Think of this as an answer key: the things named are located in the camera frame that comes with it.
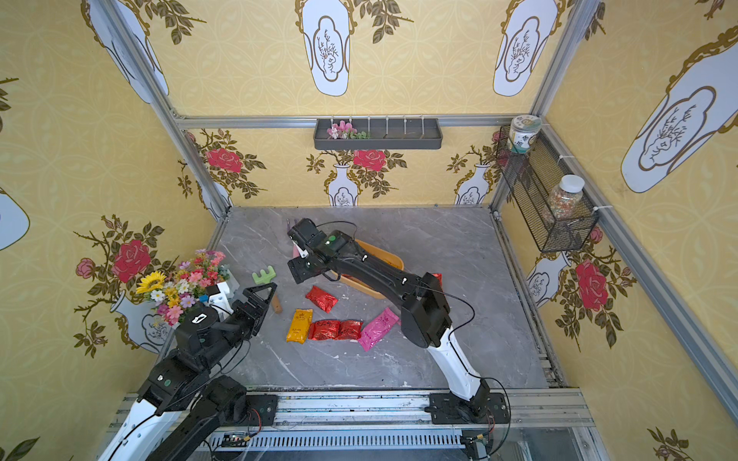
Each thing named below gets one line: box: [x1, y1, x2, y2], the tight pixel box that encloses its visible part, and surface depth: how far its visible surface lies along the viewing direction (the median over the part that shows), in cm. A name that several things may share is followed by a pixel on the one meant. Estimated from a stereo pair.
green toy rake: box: [251, 266, 277, 285], surface depth 102 cm
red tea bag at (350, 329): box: [336, 319, 364, 340], surface depth 87 cm
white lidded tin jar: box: [508, 114, 543, 154], surface depth 87 cm
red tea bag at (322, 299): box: [305, 285, 340, 315], surface depth 94 cm
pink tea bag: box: [358, 307, 402, 352], surface depth 87 cm
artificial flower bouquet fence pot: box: [136, 248, 231, 326], surface depth 81 cm
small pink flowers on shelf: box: [326, 120, 370, 140], surface depth 89 cm
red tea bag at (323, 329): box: [307, 319, 341, 341], surface depth 87 cm
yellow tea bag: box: [286, 308, 314, 344], surface depth 88 cm
